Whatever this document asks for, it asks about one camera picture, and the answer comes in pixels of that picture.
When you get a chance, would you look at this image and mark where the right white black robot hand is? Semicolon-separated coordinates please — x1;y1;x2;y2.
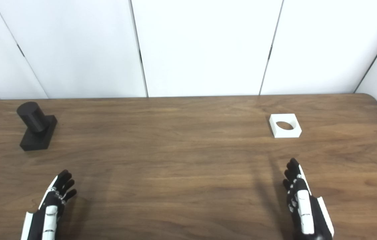
283;158;334;240

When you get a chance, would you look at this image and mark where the black peg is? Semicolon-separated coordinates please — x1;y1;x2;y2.
17;102;57;151

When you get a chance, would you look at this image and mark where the white square piece with hole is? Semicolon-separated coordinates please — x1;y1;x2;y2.
269;114;302;138

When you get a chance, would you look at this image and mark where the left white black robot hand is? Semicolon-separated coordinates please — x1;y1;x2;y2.
21;170;77;240

